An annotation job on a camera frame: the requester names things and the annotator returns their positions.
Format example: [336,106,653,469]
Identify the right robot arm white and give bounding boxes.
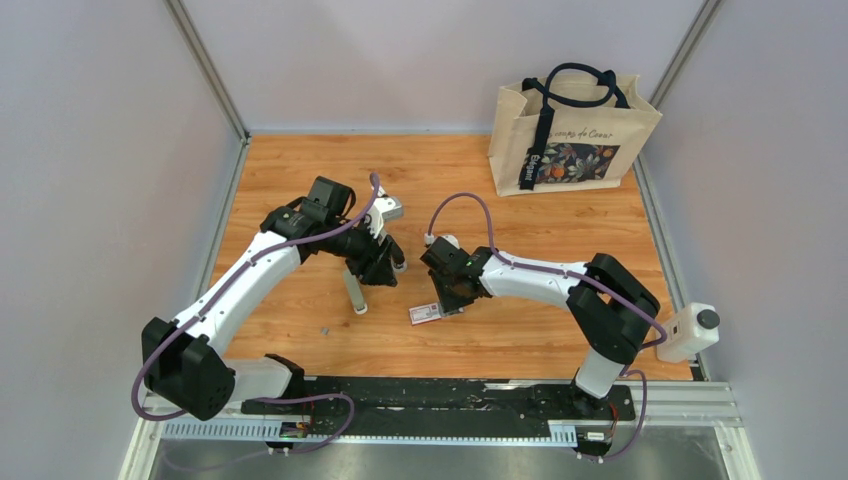
[421,237,667,419]

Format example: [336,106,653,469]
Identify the white and black stapler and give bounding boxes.
[390,242,407,273]

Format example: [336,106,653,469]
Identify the red white staple box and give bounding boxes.
[409,302,443,326]

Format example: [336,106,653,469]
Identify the beige tote bag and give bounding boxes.
[488,62,662,197]

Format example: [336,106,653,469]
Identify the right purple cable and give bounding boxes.
[425,192,668,463]

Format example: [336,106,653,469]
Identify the slotted aluminium rail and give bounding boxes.
[139,376,743,447]

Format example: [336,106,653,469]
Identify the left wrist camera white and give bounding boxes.
[366,195,404,240]

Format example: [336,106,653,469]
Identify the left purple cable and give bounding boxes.
[131,173,382,458]

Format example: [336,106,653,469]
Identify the purple cable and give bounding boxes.
[425,192,668,463]
[131,173,382,458]

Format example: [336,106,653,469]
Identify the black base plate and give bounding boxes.
[241,376,637,439]

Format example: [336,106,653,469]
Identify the white bottle black cap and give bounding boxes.
[656,302,720,363]

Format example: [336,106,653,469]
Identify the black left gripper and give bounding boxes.
[324,215,398,289]

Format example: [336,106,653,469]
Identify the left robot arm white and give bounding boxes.
[131,173,406,421]

